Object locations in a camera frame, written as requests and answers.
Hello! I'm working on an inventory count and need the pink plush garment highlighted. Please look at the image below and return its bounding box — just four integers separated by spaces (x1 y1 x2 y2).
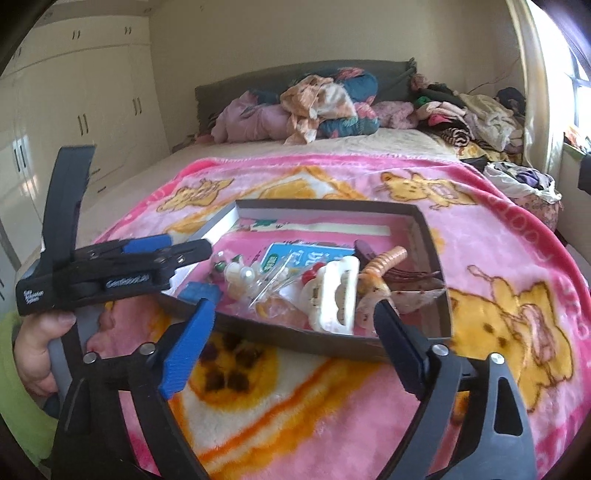
372 100 419 130

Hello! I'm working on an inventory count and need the white pearl hair clip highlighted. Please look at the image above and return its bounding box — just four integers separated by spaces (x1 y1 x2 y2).
224 263 257 298

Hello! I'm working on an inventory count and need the person's left hand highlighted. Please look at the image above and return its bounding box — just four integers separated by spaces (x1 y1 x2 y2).
14 314 77 394

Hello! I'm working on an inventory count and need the floral bag with clothes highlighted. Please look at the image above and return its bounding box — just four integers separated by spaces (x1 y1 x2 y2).
482 159 564 232

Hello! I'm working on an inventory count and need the cream curtain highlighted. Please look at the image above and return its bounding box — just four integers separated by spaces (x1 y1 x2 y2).
508 0 578 171

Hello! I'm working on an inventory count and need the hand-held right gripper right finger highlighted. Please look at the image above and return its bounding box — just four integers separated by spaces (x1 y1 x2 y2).
373 299 539 480

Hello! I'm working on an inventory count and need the pink quilt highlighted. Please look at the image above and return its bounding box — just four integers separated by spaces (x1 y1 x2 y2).
211 90 296 144

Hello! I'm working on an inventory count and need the orange hair accessory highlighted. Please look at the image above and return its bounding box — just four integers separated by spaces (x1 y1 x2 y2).
256 295 310 319

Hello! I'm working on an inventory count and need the bed with beige sheet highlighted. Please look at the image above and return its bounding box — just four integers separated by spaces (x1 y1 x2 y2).
81 127 462 241

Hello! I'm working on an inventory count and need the orange spiral hair clip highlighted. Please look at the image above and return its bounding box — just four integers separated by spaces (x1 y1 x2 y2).
358 247 409 296

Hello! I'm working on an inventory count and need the orange green cloth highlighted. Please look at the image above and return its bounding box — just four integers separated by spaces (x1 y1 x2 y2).
563 129 591 153

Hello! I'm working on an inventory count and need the window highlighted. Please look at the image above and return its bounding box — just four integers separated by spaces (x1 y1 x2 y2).
566 46 591 139

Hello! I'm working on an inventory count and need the clear plastic bag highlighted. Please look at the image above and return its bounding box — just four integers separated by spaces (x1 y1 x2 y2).
252 251 315 305

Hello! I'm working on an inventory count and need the blue card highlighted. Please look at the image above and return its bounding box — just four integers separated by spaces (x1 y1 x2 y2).
261 242 356 271

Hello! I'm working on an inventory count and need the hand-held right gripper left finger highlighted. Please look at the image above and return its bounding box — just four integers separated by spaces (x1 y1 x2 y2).
51 282 222 480

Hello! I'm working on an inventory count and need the white claw clip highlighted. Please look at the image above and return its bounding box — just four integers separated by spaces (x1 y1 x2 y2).
307 256 361 335

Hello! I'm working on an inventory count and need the green bead hair tie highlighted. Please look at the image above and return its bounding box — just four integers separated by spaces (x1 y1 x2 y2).
210 251 243 278

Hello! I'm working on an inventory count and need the pink printed blanket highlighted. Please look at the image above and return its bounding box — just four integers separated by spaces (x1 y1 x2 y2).
85 154 580 480

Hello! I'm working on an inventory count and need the peach floral cloth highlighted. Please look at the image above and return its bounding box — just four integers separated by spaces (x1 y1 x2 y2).
279 76 358 146

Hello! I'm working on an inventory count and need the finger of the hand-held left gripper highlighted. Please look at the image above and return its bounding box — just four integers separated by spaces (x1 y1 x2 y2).
151 239 213 289
74 234 171 263

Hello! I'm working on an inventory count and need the grey cardboard box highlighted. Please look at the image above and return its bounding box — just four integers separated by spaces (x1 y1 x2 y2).
154 198 455 363

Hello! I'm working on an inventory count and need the cream wardrobe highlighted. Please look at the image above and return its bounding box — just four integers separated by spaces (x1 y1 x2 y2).
0 21 171 287

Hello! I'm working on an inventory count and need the teal floral quilt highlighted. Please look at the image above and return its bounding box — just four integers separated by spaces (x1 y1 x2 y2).
288 69 382 139

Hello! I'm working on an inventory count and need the pile of clothes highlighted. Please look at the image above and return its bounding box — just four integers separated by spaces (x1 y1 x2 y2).
409 74 527 155

